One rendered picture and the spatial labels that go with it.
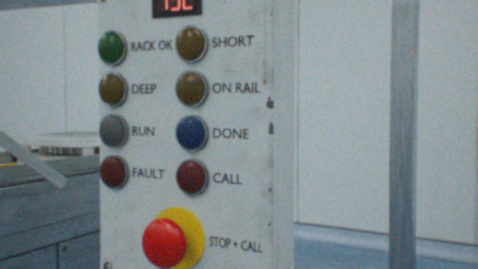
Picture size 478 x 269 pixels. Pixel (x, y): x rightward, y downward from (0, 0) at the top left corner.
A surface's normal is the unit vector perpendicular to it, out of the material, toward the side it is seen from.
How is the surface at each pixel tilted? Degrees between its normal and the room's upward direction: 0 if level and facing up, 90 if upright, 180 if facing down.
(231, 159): 90
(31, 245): 90
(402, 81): 90
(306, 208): 90
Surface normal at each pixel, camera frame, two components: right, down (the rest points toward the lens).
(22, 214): 0.89, 0.02
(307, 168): -0.53, 0.04
